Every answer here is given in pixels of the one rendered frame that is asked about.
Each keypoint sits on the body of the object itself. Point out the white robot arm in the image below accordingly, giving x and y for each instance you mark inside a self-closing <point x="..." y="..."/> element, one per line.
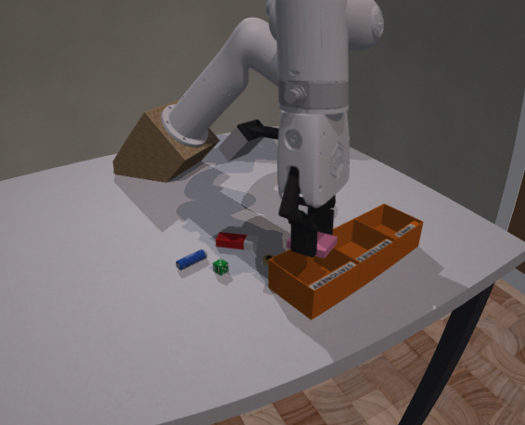
<point x="312" y="39"/>

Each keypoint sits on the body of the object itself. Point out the orange-brown three-compartment bin rack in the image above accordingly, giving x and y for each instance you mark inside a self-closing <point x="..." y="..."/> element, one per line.
<point x="313" y="285"/>

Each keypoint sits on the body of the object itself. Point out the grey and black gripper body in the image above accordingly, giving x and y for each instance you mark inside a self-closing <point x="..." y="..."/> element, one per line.
<point x="321" y="151"/>

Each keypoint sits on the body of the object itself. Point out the red and white eraser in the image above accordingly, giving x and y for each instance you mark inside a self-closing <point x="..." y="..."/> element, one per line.
<point x="238" y="241"/>

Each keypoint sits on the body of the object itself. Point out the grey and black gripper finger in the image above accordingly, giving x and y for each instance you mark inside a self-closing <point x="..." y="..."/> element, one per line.
<point x="324" y="217"/>
<point x="303" y="240"/>

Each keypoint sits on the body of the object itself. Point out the green die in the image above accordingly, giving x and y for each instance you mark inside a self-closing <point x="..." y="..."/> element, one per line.
<point x="220" y="266"/>

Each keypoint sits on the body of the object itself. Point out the pink block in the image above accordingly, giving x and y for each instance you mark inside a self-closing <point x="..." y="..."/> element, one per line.
<point x="325" y="243"/>

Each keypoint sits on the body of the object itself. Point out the tan hex nut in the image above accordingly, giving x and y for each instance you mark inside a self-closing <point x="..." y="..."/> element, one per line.
<point x="266" y="257"/>

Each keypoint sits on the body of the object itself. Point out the blue cylinder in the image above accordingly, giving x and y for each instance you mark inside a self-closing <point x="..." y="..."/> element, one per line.
<point x="191" y="259"/>

